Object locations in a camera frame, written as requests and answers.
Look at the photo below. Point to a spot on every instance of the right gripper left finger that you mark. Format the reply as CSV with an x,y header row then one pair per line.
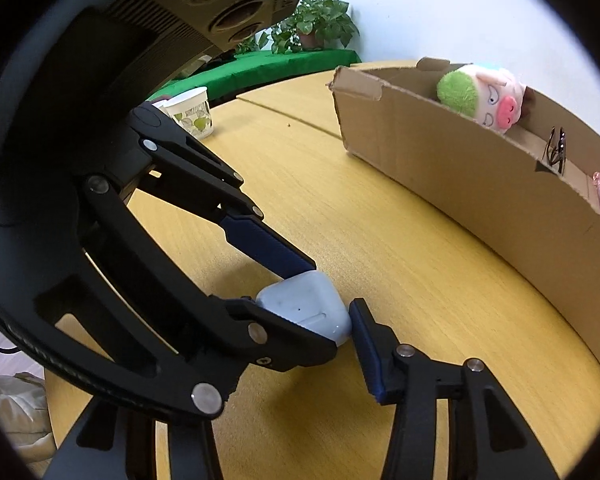
x,y
113,440

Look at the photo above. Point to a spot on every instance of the green cloth covered bench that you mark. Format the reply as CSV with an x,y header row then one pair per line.
x,y
255,69

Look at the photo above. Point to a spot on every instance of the paper cup with green print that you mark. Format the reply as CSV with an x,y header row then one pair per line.
x,y
191,111

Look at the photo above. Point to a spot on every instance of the potted green plant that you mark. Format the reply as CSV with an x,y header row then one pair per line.
x,y
314,25

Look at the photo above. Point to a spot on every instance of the shallow cardboard box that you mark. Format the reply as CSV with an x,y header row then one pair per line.
x,y
497,186

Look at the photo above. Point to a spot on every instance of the black folded eyeglasses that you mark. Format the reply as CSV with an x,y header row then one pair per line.
x,y
555,153

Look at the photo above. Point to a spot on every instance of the pig plush toy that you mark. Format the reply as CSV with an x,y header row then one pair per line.
x,y
493,97

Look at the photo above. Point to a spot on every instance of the white earbuds case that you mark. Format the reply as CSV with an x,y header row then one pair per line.
x,y
311,301

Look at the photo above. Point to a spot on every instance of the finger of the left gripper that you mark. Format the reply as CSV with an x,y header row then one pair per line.
x,y
169,347
187,175

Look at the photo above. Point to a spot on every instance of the person in grey hoodie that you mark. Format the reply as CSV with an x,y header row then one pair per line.
x,y
24,416

